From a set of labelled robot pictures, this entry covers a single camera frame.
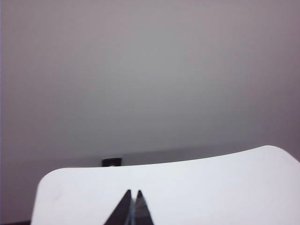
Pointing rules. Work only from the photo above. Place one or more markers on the small black wall box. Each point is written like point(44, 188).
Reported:
point(111, 162)

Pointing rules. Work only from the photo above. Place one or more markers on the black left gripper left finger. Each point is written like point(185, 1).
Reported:
point(120, 209)

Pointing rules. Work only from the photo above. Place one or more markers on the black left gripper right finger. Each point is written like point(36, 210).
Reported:
point(141, 209)

